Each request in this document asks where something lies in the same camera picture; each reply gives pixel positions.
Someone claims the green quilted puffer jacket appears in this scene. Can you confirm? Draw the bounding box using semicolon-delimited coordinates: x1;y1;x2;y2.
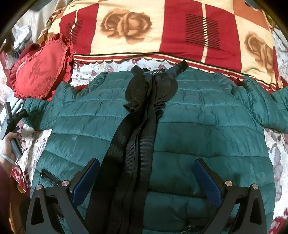
24;61;287;233

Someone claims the person's left hand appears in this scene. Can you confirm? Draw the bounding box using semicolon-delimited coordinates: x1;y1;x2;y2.
1;132;22;176

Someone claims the floral red white bedspread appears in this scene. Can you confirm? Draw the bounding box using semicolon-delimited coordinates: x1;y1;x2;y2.
11;121;52;195

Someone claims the red heart-shaped ruffled pillow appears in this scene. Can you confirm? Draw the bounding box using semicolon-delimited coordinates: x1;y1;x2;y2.
7;33;74;101

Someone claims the white floral bed sheet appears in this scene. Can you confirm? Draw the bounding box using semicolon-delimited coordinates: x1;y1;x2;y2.
70;58;174;87

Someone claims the red cream checkered rose blanket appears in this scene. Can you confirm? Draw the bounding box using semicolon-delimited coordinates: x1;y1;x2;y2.
38;1;287;92

